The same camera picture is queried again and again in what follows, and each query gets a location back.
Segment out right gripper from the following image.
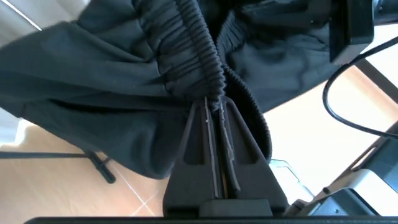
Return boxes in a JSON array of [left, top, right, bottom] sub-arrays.
[[328, 0, 398, 65]]

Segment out black shorts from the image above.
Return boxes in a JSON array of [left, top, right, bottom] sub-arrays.
[[0, 0, 343, 180]]

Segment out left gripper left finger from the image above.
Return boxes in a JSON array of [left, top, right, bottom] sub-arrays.
[[163, 96, 223, 217]]

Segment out black cable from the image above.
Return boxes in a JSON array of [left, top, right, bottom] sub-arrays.
[[322, 36, 398, 140]]

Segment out black clothes rack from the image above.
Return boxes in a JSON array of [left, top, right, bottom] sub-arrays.
[[0, 151, 116, 184]]

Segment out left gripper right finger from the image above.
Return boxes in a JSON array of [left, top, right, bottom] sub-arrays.
[[219, 96, 289, 215]]

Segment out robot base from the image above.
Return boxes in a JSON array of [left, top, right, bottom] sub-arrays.
[[269, 121, 398, 217]]

